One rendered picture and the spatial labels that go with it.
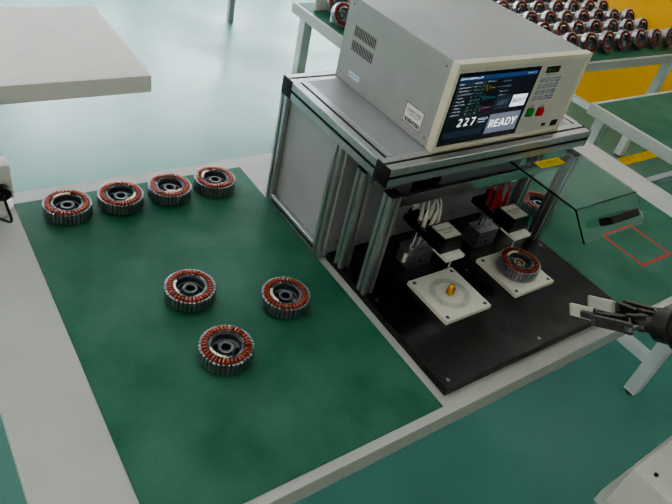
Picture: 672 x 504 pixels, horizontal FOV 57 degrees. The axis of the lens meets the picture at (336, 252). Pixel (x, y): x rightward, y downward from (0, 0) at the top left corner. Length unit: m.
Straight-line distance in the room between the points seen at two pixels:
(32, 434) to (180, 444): 0.25
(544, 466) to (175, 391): 1.48
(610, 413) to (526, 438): 0.42
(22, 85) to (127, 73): 0.19
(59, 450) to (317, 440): 0.45
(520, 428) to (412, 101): 1.40
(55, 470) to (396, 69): 1.03
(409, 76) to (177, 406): 0.83
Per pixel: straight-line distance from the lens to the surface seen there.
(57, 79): 1.24
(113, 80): 1.25
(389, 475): 2.12
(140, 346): 1.32
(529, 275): 1.66
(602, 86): 5.34
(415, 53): 1.39
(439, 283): 1.56
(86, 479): 1.16
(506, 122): 1.51
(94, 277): 1.47
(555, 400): 2.59
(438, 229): 1.49
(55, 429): 1.22
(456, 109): 1.36
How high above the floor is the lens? 1.74
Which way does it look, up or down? 38 degrees down
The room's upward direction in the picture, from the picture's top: 14 degrees clockwise
